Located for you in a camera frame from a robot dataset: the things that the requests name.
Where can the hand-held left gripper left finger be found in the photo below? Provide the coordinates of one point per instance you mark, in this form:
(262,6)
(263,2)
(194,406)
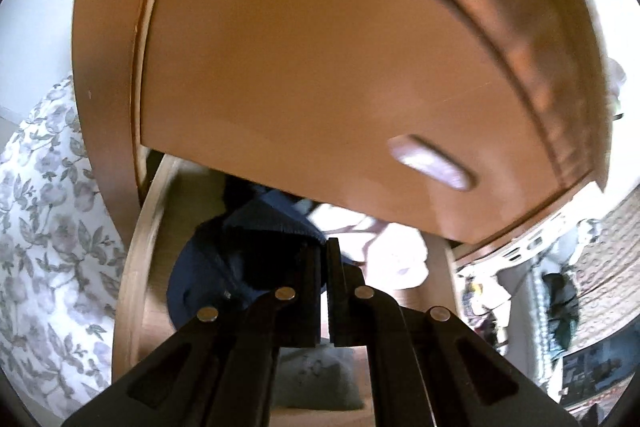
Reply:
(307,307)

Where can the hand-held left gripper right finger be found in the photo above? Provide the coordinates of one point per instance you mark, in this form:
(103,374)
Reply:
(337,307)

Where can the pink underwear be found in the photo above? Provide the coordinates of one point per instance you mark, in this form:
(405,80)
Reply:
(372,232)

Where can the white underwear patterned waistband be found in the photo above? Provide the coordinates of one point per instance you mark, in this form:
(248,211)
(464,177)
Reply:
(405,257)

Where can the navy underwear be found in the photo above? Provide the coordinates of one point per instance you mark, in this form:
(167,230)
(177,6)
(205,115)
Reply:
(210,267)

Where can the wooden drawer with closed front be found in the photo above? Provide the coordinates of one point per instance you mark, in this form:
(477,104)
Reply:
(300,57)

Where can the colourful patterned accessories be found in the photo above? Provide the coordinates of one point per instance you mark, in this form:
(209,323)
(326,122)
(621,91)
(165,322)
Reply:
(480,307)

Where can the grey floral quilt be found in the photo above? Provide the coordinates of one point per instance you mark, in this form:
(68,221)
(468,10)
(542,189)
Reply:
(45,232)

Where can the wooden nightstand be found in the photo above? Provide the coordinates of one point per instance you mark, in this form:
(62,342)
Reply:
(110,57)

